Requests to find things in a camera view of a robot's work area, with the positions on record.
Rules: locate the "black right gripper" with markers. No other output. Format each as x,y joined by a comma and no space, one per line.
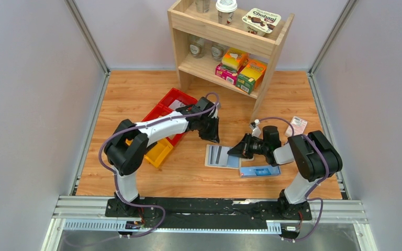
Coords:
249,147

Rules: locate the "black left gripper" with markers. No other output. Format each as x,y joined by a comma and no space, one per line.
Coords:
207,125

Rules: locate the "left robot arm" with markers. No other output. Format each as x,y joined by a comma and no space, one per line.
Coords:
123,152

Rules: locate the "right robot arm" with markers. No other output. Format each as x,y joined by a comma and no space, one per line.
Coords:
314,155

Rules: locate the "blue gum pack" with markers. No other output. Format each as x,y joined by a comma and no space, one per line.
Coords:
259,171

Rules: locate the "white paper in bin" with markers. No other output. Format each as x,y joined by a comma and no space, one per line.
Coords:
176,104

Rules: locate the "red plastic bin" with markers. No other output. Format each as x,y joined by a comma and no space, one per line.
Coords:
174,94
160,111

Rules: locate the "yellow plastic bin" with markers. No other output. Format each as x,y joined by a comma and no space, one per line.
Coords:
158,152

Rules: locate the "pink snack packet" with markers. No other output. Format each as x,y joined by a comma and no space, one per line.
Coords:
298,124

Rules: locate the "green yellow juice carton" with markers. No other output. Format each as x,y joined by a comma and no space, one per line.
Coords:
251,75

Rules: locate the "pink orange juice carton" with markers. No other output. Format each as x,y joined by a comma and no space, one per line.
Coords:
231,65

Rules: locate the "right glass water bottle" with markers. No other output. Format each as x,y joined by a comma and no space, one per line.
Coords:
218,50

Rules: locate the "Chobani yogurt cup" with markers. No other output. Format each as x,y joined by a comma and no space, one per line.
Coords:
260,22

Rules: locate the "paper coffee cup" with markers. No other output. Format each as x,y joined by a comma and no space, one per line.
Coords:
226,10

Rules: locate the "metal can on shelf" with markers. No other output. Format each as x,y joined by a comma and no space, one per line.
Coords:
202,6

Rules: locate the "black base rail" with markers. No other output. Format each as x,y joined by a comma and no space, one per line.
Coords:
208,213

